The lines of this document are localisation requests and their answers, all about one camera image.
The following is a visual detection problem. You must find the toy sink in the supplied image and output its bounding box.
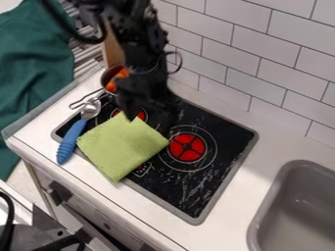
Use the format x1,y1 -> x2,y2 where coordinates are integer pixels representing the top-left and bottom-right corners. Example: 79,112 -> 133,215
244,159 -> 335,251

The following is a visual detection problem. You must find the teal fabric sheet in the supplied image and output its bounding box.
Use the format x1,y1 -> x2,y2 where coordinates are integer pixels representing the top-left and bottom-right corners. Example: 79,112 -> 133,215
0,0 -> 79,181

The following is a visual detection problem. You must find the brown wooden board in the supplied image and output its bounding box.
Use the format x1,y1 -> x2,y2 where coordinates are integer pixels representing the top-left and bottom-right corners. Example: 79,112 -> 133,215
100,15 -> 128,70

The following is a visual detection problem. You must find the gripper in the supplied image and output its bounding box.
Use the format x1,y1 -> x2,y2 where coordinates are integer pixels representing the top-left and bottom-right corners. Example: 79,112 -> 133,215
114,41 -> 182,138

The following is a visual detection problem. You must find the blue handled silver spoon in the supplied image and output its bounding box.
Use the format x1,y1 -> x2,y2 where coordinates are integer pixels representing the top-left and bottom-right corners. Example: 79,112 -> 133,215
55,97 -> 104,166

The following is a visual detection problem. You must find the green cloth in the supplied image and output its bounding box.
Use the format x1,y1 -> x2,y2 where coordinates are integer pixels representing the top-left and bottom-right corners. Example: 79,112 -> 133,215
75,112 -> 170,183

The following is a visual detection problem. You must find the silver pot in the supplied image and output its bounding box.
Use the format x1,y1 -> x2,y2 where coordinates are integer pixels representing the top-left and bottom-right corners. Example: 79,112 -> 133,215
68,63 -> 134,111

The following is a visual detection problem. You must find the toy stove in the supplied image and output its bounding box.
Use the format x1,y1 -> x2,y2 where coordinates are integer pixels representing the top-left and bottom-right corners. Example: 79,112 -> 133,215
49,94 -> 261,226

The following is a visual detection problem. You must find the orange toy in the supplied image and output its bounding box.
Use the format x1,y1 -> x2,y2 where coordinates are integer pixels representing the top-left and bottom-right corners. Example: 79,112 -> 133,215
104,67 -> 132,94

